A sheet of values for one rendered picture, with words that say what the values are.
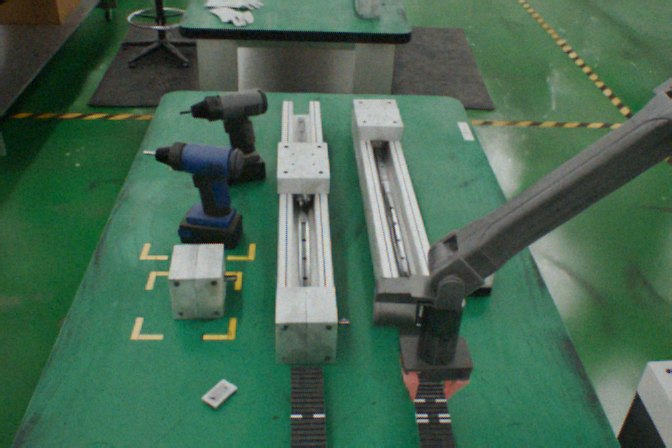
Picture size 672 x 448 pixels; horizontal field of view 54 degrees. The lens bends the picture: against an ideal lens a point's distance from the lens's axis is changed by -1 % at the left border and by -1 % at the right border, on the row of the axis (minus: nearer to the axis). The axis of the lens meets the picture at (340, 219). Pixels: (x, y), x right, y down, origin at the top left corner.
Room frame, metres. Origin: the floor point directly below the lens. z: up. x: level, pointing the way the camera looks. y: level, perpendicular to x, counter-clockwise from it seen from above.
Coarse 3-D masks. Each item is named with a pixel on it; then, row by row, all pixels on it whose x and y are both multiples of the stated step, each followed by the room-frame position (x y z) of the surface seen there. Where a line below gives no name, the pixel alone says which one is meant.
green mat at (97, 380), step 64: (192, 128) 1.67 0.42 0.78; (256, 128) 1.69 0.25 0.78; (448, 128) 1.75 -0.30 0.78; (128, 192) 1.33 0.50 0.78; (192, 192) 1.34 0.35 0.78; (256, 192) 1.35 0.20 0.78; (448, 192) 1.40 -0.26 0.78; (128, 256) 1.08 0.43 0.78; (256, 256) 1.10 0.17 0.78; (128, 320) 0.89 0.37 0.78; (192, 320) 0.90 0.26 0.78; (256, 320) 0.91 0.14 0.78; (512, 320) 0.94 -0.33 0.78; (64, 384) 0.74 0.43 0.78; (128, 384) 0.74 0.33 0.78; (192, 384) 0.75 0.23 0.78; (256, 384) 0.76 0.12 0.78; (384, 384) 0.77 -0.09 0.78; (512, 384) 0.78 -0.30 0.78; (576, 384) 0.79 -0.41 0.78
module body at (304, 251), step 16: (288, 112) 1.62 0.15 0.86; (320, 112) 1.64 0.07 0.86; (288, 128) 1.53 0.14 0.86; (304, 128) 1.59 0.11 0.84; (320, 128) 1.54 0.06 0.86; (288, 208) 1.16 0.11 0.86; (304, 208) 1.20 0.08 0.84; (320, 208) 1.17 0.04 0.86; (288, 224) 1.10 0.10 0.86; (304, 224) 1.14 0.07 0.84; (320, 224) 1.11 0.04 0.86; (288, 240) 1.05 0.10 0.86; (304, 240) 1.09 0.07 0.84; (320, 240) 1.05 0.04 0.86; (288, 256) 1.00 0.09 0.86; (304, 256) 1.03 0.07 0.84; (320, 256) 1.00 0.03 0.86; (288, 272) 0.95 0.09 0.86; (304, 272) 0.99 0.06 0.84; (320, 272) 0.95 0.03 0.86
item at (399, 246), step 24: (360, 144) 1.46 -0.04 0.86; (360, 168) 1.42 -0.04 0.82; (384, 168) 1.40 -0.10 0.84; (384, 192) 1.29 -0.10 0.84; (408, 192) 1.25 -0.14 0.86; (384, 216) 1.15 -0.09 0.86; (408, 216) 1.15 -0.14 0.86; (384, 240) 1.06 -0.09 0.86; (408, 240) 1.12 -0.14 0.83; (384, 264) 0.99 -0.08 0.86; (408, 264) 1.03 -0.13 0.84
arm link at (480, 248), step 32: (640, 128) 0.71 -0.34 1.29; (576, 160) 0.73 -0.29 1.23; (608, 160) 0.70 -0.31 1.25; (640, 160) 0.70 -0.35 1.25; (544, 192) 0.71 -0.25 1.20; (576, 192) 0.70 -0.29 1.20; (608, 192) 0.70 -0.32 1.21; (480, 224) 0.73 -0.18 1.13; (512, 224) 0.70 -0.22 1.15; (544, 224) 0.70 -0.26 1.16; (448, 256) 0.71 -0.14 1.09; (480, 256) 0.70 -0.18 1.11; (512, 256) 0.70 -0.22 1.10
